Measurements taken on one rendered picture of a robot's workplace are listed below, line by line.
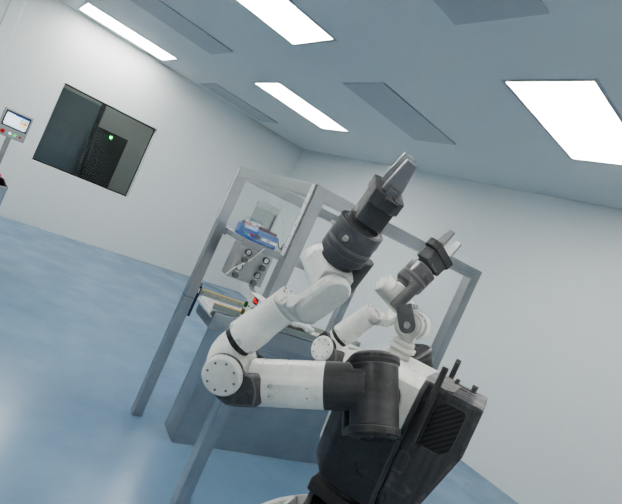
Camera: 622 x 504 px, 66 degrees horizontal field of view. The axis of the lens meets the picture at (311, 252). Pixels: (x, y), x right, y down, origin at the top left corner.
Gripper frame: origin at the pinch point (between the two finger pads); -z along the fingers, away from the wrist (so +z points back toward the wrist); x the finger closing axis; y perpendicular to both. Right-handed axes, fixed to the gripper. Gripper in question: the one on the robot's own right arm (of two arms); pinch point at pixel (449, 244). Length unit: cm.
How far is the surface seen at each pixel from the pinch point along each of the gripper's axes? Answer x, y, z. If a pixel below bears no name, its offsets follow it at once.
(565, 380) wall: -349, 113, -89
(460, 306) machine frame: -109, 67, -20
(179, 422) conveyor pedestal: -82, 128, 142
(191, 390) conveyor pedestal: -75, 134, 125
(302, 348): -107, 128, 61
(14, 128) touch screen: 65, 413, 121
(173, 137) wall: -100, 670, 5
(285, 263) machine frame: -13, 72, 37
